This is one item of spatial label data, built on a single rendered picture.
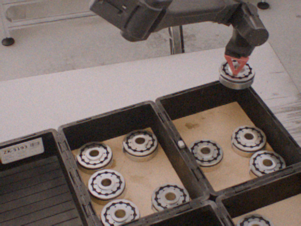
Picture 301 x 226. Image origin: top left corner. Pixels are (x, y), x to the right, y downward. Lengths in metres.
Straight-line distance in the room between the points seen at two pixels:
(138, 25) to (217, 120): 0.71
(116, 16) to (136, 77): 1.00
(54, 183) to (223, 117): 0.56
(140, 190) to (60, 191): 0.22
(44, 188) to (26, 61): 1.85
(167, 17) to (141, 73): 0.97
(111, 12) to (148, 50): 2.26
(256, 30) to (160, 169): 0.49
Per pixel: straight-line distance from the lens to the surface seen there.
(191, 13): 1.27
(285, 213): 1.56
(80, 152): 1.64
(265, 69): 2.18
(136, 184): 1.59
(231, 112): 1.80
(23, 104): 2.06
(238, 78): 1.60
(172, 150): 1.59
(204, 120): 1.76
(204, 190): 1.45
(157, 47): 3.40
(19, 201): 1.60
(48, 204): 1.58
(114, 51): 3.38
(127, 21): 1.14
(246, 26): 1.43
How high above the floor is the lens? 2.07
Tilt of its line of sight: 44 degrees down
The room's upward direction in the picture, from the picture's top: 1 degrees counter-clockwise
